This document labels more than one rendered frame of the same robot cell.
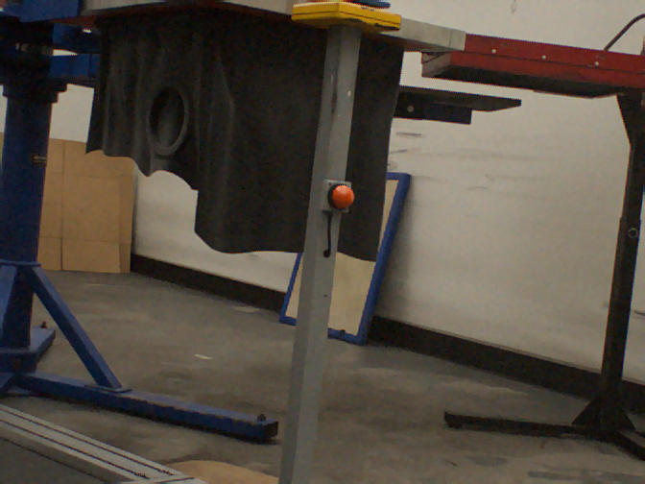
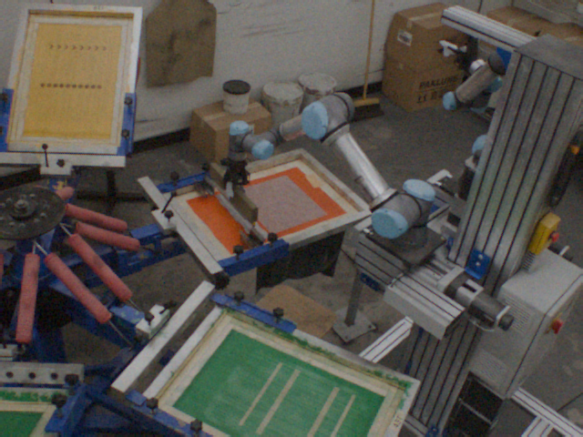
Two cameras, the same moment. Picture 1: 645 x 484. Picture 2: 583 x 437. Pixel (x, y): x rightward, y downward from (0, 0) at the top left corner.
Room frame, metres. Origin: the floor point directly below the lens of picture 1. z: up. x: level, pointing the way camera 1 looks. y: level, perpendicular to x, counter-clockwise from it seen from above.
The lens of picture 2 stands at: (2.51, 2.64, 2.80)
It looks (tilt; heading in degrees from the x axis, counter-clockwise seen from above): 39 degrees down; 267
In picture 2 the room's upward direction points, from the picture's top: 7 degrees clockwise
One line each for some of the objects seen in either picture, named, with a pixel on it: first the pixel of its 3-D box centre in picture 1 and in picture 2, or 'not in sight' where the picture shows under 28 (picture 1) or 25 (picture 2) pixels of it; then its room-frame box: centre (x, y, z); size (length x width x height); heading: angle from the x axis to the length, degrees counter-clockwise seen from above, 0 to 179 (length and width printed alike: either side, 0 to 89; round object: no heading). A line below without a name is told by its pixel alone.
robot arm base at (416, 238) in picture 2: not in sight; (410, 225); (1.98, 0.72, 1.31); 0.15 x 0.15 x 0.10
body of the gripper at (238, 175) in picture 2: not in sight; (237, 170); (2.63, 0.37, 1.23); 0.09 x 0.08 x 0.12; 126
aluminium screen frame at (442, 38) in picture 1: (231, 24); (267, 204); (2.50, 0.23, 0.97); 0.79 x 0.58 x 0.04; 36
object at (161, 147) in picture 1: (155, 102); (296, 255); (2.35, 0.35, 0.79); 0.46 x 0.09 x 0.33; 36
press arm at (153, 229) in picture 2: not in sight; (151, 233); (2.96, 0.56, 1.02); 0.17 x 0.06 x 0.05; 36
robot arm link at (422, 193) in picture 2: not in sight; (415, 200); (1.98, 0.73, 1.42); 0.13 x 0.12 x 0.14; 51
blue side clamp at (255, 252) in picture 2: (59, 5); (254, 257); (2.53, 0.60, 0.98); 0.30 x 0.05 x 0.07; 36
